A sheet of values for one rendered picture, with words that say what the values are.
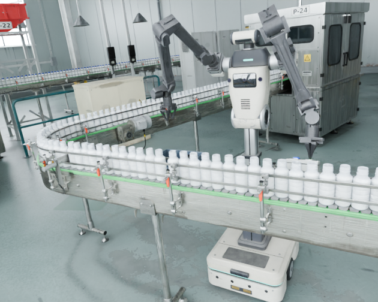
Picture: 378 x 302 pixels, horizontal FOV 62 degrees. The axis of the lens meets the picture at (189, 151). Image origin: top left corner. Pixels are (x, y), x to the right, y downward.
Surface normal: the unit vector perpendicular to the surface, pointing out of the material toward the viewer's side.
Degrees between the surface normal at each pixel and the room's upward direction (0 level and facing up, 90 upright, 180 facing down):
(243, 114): 90
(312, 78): 90
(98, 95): 90
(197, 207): 90
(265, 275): 31
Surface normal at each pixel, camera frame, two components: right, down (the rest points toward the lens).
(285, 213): -0.47, 0.33
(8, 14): 0.69, 0.17
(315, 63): -0.72, 0.29
